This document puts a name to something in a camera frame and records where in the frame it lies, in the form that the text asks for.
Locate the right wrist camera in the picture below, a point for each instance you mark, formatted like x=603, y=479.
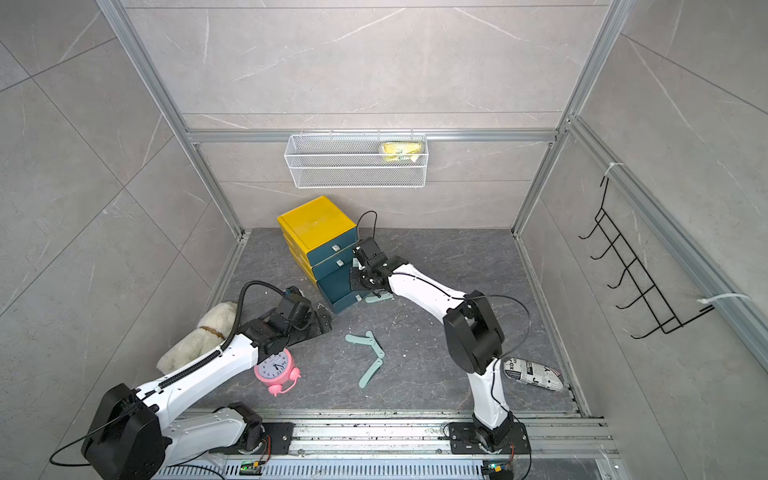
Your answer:
x=369, y=254

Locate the teal top drawer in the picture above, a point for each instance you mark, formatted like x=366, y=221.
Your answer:
x=332, y=246

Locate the teal drawer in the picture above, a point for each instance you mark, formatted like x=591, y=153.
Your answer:
x=334, y=262
x=338, y=292
x=332, y=246

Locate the pink alarm clock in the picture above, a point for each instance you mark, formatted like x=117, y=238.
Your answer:
x=278, y=372

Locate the yellow drawer cabinet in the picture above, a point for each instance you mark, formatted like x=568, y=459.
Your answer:
x=309, y=225

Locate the white wire mesh basket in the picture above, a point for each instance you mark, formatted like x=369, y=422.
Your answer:
x=352, y=160

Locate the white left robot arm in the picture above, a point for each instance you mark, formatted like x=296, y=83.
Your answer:
x=138, y=431

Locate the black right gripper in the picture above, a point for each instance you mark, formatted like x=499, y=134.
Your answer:
x=356, y=284

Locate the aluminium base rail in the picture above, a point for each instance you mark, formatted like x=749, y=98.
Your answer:
x=411, y=445

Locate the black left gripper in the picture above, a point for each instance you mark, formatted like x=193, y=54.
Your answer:
x=313, y=321

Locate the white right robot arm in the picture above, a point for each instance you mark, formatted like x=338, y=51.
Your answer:
x=474, y=341

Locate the yellow sponge in basket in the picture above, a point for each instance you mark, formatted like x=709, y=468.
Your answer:
x=401, y=151

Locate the black wall hook rack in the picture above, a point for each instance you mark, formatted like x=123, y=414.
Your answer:
x=633, y=271

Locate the mint knife diagonal centre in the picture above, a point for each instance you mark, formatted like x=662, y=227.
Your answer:
x=375, y=345

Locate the teal bottom drawer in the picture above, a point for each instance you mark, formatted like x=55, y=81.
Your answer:
x=338, y=292

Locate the white plush teddy bear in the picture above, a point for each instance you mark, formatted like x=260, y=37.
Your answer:
x=211, y=331

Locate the mint knife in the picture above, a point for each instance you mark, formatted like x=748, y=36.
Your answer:
x=378, y=297
x=369, y=373

